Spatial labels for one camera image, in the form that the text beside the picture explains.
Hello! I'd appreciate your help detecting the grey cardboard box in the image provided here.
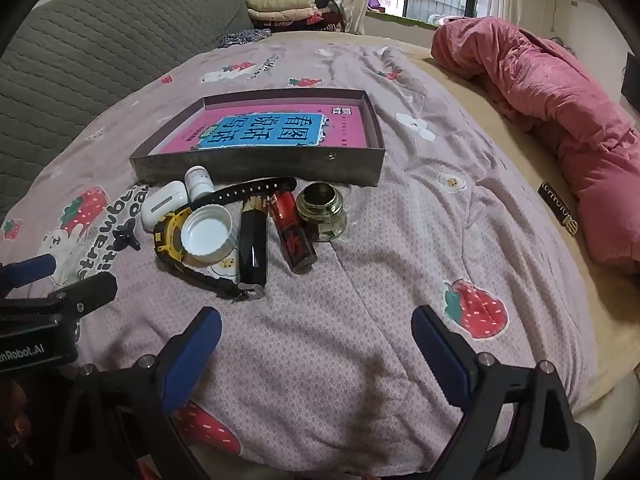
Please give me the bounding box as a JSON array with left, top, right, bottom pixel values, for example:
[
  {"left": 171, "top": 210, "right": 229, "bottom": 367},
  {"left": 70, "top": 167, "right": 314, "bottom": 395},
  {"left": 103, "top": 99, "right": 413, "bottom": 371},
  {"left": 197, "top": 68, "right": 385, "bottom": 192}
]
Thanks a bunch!
[{"left": 129, "top": 88, "right": 386, "bottom": 188}]

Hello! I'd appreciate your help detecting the black gold lipstick tube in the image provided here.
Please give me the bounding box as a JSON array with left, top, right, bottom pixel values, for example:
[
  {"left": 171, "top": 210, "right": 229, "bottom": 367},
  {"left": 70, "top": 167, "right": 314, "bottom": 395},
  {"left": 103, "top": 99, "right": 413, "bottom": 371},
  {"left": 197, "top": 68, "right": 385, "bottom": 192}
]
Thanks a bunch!
[{"left": 237, "top": 195, "right": 269, "bottom": 288}]

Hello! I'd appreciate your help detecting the dark patterned cloth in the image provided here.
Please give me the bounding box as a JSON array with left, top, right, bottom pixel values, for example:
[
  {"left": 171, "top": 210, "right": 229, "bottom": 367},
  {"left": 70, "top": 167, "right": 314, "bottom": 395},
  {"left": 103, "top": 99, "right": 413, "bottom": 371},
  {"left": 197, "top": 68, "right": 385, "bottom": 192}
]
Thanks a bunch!
[{"left": 219, "top": 27, "right": 273, "bottom": 50}]

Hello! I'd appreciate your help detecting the small white pill bottle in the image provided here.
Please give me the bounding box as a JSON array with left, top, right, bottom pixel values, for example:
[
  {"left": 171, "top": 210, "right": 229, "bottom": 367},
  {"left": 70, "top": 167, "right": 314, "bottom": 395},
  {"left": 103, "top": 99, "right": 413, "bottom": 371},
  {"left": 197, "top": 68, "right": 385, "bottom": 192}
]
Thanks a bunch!
[{"left": 184, "top": 166, "right": 216, "bottom": 201}]

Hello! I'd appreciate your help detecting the white plastic lid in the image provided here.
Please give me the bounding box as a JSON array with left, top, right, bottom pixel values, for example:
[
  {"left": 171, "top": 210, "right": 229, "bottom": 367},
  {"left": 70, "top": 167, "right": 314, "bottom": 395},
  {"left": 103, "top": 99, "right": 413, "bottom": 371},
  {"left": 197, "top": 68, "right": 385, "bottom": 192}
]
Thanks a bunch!
[{"left": 180, "top": 205, "right": 238, "bottom": 264}]

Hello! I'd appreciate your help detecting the strawberry printed blanket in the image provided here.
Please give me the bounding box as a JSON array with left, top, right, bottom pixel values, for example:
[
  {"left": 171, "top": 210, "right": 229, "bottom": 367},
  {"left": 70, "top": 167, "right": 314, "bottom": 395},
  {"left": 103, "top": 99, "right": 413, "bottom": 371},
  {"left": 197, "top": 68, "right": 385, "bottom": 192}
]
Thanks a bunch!
[{"left": 0, "top": 42, "right": 598, "bottom": 480}]

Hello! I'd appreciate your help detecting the pink book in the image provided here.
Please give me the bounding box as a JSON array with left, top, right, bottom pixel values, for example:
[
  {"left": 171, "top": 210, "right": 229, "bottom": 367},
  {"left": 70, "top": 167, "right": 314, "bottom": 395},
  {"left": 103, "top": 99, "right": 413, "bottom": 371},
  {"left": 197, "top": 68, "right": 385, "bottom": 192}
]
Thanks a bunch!
[{"left": 152, "top": 105, "right": 368, "bottom": 153}]

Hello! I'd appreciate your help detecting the black mattress label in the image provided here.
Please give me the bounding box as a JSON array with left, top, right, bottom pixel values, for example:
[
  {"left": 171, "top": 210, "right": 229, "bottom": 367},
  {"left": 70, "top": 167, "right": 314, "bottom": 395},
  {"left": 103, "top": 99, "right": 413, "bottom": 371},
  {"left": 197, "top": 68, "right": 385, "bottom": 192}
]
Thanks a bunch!
[{"left": 537, "top": 181, "right": 580, "bottom": 235}]

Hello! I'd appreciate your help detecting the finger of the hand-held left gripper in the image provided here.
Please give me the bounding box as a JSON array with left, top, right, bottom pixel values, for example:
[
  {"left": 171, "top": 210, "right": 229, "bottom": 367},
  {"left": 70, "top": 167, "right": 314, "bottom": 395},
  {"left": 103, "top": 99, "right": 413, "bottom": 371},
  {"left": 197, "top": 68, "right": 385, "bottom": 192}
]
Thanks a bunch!
[
  {"left": 47, "top": 272, "right": 118, "bottom": 318},
  {"left": 0, "top": 253, "right": 57, "bottom": 301}
]

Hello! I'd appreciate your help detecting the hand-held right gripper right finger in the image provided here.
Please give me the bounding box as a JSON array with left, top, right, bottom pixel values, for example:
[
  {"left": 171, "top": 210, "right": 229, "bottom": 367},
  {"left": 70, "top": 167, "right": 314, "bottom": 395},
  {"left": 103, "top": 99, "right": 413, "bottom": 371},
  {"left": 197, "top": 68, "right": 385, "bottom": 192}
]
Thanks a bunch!
[{"left": 411, "top": 305, "right": 598, "bottom": 480}]

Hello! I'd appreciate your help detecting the yellow black wristwatch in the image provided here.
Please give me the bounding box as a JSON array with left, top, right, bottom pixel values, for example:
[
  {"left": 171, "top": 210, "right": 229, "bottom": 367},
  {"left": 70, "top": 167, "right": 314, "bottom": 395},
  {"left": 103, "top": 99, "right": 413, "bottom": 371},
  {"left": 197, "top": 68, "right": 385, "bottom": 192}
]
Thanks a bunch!
[{"left": 152, "top": 176, "right": 297, "bottom": 303}]

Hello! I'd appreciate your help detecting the glass ink jar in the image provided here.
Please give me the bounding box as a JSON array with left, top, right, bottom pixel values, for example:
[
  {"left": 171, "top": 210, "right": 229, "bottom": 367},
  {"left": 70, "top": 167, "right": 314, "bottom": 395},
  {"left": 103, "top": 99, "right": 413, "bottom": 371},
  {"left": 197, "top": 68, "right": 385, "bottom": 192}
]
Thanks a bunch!
[{"left": 296, "top": 182, "right": 347, "bottom": 242}]

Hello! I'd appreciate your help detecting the grey quilted headboard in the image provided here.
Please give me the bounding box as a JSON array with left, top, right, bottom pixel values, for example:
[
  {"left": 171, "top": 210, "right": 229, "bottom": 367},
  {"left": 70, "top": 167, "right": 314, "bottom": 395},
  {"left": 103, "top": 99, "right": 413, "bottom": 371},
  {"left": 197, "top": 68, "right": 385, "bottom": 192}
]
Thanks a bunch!
[{"left": 0, "top": 0, "right": 256, "bottom": 221}]

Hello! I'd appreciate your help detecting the dark screen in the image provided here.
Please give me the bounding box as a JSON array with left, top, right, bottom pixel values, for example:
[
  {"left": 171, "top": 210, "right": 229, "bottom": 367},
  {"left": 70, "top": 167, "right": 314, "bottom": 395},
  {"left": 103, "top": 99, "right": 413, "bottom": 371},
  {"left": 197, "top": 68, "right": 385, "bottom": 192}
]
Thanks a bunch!
[{"left": 621, "top": 52, "right": 640, "bottom": 111}]

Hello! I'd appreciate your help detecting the small black clip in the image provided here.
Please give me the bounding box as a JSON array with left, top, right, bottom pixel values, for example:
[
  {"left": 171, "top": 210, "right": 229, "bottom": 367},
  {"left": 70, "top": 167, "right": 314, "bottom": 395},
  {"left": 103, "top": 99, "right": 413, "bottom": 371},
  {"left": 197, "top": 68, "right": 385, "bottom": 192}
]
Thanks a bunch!
[{"left": 114, "top": 221, "right": 142, "bottom": 251}]

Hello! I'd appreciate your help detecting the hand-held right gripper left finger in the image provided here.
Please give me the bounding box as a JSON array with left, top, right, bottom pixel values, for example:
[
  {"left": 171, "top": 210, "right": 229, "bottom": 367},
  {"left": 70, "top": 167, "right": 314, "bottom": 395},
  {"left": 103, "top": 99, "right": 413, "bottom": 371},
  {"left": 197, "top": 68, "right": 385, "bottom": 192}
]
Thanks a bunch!
[{"left": 60, "top": 306, "right": 223, "bottom": 480}]

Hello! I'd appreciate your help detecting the red lighter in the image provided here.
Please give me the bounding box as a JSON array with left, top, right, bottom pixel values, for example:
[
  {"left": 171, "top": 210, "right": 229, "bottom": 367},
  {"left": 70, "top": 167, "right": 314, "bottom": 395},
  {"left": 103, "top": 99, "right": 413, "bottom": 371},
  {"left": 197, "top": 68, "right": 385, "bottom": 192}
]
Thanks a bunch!
[{"left": 268, "top": 191, "right": 318, "bottom": 275}]

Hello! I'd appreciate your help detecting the stack of folded clothes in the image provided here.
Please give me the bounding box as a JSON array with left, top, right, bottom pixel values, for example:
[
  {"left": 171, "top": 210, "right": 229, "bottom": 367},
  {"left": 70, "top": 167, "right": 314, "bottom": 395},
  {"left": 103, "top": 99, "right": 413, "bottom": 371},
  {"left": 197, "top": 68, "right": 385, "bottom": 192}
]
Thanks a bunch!
[{"left": 246, "top": 0, "right": 346, "bottom": 33}]

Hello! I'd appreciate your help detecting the white earbuds case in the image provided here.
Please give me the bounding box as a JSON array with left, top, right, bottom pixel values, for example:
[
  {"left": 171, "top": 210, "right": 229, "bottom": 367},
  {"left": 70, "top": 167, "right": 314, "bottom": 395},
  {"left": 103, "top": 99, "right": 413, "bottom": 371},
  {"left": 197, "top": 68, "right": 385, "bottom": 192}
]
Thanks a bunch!
[{"left": 140, "top": 180, "right": 190, "bottom": 233}]

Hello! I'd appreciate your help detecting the pink quilt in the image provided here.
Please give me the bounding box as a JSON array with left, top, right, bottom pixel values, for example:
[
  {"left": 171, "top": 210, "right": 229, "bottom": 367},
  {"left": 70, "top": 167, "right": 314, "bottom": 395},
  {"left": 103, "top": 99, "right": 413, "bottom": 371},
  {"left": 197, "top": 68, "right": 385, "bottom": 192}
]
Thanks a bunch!
[{"left": 431, "top": 16, "right": 640, "bottom": 275}]

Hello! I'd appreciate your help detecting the beige bed sheet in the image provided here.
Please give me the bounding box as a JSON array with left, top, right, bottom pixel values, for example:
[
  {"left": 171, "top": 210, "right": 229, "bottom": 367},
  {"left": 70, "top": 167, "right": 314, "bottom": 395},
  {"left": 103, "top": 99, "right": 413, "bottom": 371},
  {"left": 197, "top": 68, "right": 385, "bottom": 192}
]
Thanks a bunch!
[{"left": 267, "top": 30, "right": 640, "bottom": 411}]

